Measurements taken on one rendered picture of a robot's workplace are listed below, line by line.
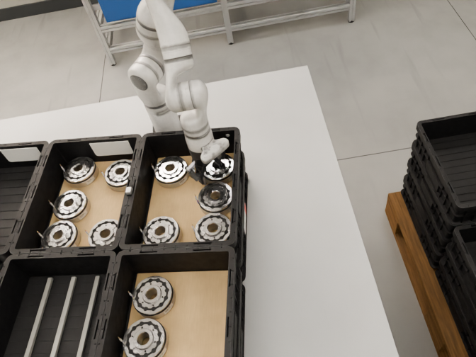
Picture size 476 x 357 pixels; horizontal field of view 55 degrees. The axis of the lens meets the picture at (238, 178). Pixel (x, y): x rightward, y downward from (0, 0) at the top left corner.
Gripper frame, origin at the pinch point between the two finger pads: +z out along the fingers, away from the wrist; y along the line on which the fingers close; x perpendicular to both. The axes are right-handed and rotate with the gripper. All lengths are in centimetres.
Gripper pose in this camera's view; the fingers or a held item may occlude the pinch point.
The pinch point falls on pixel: (210, 173)
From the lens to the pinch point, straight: 135.8
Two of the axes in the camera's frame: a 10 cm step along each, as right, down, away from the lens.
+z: 1.4, 6.0, 7.9
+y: -7.0, 6.2, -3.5
